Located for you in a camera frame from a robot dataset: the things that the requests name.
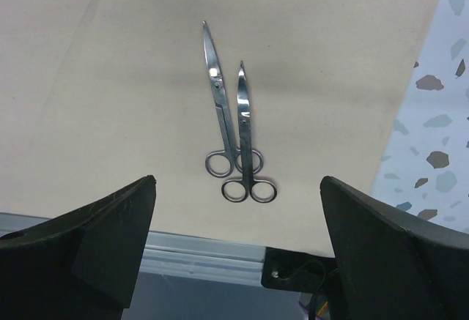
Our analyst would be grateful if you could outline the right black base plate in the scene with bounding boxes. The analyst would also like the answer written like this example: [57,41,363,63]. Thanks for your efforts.
[261,247,337,294]

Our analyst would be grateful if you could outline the aluminium rail frame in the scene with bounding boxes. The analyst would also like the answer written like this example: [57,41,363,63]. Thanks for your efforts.
[0,212,268,288]

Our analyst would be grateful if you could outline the steel surgical scissors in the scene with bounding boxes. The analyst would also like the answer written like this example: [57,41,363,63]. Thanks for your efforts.
[202,21,242,179]

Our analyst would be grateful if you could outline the beige cloth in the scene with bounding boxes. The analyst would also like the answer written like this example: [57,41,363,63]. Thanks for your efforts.
[1,0,438,256]

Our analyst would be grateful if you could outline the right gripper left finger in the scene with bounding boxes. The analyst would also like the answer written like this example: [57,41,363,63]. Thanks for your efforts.
[1,175,156,319]

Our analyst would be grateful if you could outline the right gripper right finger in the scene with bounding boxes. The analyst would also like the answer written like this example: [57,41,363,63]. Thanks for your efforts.
[320,176,468,319]

